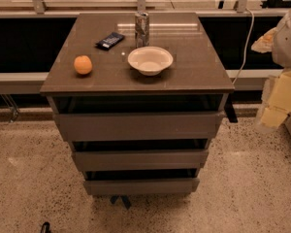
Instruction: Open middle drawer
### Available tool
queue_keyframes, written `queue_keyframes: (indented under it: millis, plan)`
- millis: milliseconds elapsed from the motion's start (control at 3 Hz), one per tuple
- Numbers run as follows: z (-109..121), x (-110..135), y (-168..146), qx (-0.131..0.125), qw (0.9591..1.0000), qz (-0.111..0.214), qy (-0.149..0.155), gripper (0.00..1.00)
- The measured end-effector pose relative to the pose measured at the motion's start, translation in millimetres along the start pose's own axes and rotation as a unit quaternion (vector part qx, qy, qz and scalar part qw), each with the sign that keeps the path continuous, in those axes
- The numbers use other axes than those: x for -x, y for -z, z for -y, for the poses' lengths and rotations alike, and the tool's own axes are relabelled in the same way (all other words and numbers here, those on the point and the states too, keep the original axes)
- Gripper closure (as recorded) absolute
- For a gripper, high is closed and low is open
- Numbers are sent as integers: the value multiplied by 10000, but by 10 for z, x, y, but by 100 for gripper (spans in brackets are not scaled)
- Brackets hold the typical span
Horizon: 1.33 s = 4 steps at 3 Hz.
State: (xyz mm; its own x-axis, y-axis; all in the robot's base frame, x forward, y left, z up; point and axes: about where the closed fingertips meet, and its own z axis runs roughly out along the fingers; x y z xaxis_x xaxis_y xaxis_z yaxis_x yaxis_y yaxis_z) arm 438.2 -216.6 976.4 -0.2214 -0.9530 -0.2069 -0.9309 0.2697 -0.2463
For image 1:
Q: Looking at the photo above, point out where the grey drawer cabinet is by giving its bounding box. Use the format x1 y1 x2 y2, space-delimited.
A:
39 12 236 210

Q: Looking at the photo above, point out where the white cable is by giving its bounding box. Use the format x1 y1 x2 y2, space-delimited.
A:
232 7 255 85

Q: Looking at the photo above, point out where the grey top drawer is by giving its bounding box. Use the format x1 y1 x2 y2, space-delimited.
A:
54 112 224 142

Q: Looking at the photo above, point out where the orange fruit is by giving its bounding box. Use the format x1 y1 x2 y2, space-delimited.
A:
74 55 92 75

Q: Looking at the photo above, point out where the grey bottom drawer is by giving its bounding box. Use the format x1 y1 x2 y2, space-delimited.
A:
83 178 199 195

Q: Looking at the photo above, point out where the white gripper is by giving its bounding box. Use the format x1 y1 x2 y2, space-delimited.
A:
255 69 291 133

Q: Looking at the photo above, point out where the white bowl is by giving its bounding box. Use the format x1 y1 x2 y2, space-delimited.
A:
128 47 174 76

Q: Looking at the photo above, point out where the silver drink can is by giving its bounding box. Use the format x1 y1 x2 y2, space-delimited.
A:
135 11 149 48

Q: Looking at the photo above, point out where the grey drawer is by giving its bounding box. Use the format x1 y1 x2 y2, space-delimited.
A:
83 178 199 195
72 150 209 172
54 112 224 142

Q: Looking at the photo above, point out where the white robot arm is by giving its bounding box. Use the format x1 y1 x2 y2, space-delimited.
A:
251 8 291 133

